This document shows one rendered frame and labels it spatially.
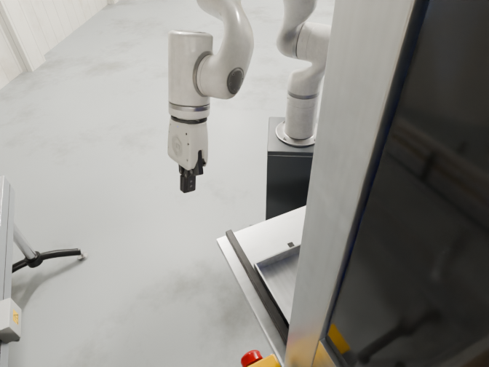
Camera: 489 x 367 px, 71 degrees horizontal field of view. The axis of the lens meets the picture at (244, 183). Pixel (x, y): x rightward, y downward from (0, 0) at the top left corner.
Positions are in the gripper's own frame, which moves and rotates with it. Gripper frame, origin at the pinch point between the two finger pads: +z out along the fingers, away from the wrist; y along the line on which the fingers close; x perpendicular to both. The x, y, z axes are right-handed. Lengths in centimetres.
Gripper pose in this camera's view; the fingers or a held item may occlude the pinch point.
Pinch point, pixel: (188, 183)
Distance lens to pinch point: 79.4
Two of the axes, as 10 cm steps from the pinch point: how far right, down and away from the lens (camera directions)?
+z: -0.9, 8.9, 4.4
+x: 7.8, -2.1, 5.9
